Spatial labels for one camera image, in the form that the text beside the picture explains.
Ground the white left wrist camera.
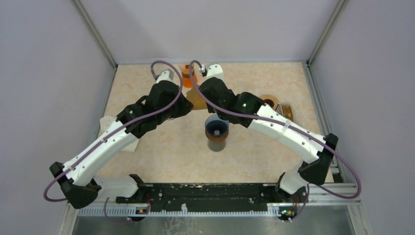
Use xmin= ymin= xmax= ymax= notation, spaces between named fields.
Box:
xmin=156 ymin=69 xmax=175 ymax=83

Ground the brown paper coffee filter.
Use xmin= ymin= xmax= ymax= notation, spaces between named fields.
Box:
xmin=186 ymin=89 xmax=207 ymax=110

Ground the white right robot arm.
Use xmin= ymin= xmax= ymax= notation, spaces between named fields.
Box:
xmin=199 ymin=77 xmax=338 ymax=202

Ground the orange glass flask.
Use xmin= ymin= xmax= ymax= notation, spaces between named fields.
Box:
xmin=179 ymin=64 xmax=198 ymax=88

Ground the aluminium corner frame post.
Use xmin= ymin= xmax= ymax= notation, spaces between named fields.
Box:
xmin=307 ymin=0 xmax=349 ymax=67

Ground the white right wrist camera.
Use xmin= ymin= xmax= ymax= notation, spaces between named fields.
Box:
xmin=199 ymin=63 xmax=225 ymax=81

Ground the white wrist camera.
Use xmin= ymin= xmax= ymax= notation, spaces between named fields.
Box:
xmin=156 ymin=69 xmax=175 ymax=83
xmin=199 ymin=63 xmax=225 ymax=81

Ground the coffee filter box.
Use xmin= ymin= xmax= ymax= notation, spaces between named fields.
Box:
xmin=276 ymin=102 xmax=294 ymax=121

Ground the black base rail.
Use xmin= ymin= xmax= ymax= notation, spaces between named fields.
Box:
xmin=68 ymin=182 xmax=325 ymax=217

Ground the white cloth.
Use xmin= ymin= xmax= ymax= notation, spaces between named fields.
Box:
xmin=99 ymin=116 xmax=140 ymax=153

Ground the blue glass dripper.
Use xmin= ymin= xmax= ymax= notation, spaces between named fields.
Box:
xmin=205 ymin=114 xmax=230 ymax=136

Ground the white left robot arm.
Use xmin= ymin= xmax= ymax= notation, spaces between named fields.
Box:
xmin=49 ymin=80 xmax=193 ymax=209

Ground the left aluminium frame post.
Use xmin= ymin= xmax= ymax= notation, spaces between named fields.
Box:
xmin=71 ymin=0 xmax=118 ymax=70

